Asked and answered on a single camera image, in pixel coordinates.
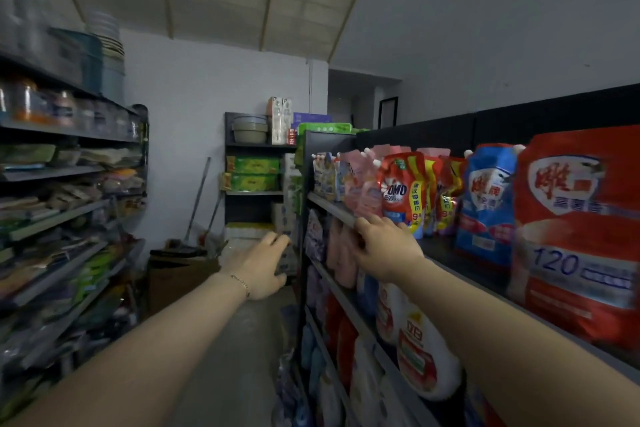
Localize person's right hand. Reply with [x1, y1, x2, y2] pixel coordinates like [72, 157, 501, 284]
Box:
[349, 213, 426, 285]

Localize person's left hand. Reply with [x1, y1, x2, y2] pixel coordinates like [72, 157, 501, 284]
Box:
[219, 231, 291, 302]

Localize group of Chaoneng floral pouches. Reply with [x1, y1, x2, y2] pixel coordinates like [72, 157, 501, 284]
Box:
[312, 143, 451, 222]

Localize blue Diao detergent pouch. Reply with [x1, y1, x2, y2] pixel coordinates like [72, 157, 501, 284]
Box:
[453, 143, 526, 268]

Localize dark metal shelf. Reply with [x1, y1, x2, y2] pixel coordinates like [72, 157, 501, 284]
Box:
[295, 83, 640, 427]

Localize person's left forearm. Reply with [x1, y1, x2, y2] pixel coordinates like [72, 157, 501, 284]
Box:
[9, 274, 251, 427]

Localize person's right forearm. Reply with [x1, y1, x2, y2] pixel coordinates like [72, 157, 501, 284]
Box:
[395, 256, 640, 427]

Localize stack of white boxes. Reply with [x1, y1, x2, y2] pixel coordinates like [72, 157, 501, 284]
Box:
[225, 222, 276, 242]

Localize brown cardboard box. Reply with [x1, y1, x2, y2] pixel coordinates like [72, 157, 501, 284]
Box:
[147, 254, 221, 315]

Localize white toilet paper packs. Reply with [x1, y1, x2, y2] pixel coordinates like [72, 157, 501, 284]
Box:
[272, 153, 303, 242]

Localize green and white tissue pack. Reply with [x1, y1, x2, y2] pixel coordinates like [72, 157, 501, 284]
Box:
[227, 156, 281, 175]

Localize row of blue floor bottles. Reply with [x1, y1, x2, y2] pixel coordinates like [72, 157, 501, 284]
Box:
[272, 306, 315, 427]

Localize flat green pack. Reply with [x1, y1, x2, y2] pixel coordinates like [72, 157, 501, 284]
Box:
[297, 122, 353, 135]

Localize grey plastic basin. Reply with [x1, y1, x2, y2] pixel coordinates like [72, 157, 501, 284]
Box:
[231, 115, 270, 145]

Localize white tall carton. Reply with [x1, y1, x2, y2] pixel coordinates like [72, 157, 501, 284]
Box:
[267, 96, 293, 145]

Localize blue flat box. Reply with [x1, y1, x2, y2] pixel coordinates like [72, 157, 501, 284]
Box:
[291, 113, 333, 130]

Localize clear plastic containers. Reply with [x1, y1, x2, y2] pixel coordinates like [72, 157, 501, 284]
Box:
[0, 0, 126, 102]

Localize thin chain bracelet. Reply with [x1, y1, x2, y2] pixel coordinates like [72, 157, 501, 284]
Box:
[227, 272, 251, 300]

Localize broom handle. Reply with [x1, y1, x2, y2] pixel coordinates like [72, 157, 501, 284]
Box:
[183, 157, 212, 245]

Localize grey wall shelving unit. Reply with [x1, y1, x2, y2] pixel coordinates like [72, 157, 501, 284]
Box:
[0, 46, 151, 418]

